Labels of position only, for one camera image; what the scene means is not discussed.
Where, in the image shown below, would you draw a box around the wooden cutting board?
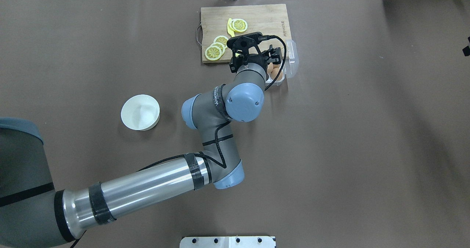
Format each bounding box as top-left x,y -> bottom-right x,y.
201,4 -> 292,64

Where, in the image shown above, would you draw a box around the lemon slice under pair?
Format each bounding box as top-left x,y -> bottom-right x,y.
227,18 -> 235,34

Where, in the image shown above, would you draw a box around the lemon slice top of pair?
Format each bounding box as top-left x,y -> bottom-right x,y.
231,18 -> 248,33

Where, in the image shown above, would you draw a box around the white bowl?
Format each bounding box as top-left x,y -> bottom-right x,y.
120,94 -> 160,131

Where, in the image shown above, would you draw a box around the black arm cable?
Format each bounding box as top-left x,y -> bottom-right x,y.
70,35 -> 287,248

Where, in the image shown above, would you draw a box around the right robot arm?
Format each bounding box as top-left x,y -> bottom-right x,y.
463,37 -> 470,57

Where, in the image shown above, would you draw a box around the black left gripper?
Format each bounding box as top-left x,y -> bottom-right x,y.
227,32 -> 282,73

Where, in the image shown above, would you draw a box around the lemon slice middle of row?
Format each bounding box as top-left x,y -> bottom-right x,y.
210,42 -> 226,56

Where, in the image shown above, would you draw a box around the brown egg in box far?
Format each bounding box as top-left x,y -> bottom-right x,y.
267,63 -> 274,75

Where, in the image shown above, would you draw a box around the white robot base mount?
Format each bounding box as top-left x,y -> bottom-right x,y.
179,235 -> 277,248

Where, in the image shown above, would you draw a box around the lemon slice near knife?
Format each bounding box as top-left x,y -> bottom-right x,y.
213,35 -> 228,48

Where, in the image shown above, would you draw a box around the lemon slice end of row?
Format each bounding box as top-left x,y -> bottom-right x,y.
205,45 -> 224,61

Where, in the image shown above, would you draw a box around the brown egg in box near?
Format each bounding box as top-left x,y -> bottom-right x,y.
270,68 -> 284,82

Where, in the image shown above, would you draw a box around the brown egg in box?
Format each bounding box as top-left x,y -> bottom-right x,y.
267,63 -> 274,75
270,68 -> 284,82

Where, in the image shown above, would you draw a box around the yellow plastic knife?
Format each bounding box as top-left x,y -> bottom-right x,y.
227,18 -> 235,37

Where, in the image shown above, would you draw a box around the clear plastic egg box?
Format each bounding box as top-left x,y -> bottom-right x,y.
265,39 -> 299,87

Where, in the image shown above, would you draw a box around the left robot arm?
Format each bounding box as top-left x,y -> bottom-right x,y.
1,32 -> 287,248

